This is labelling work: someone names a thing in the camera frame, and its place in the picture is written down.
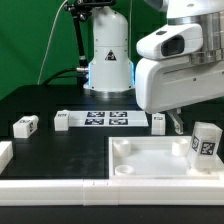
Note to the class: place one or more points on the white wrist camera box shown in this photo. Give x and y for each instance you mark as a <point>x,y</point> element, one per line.
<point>171,41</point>

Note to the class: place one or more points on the white front fence rail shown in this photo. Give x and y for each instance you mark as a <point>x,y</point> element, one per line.
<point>111,192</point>

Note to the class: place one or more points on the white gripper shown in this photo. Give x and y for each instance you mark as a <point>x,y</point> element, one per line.
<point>173,83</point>

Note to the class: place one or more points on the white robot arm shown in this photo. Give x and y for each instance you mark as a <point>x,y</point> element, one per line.
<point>110,71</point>

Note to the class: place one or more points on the white left fence piece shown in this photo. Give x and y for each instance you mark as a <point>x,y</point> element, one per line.
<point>6,154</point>

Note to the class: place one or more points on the white square tabletop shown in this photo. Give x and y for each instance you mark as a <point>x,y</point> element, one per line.
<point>162,157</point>

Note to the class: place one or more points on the white sheet with tags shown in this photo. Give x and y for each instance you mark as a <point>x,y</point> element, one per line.
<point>107,119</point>

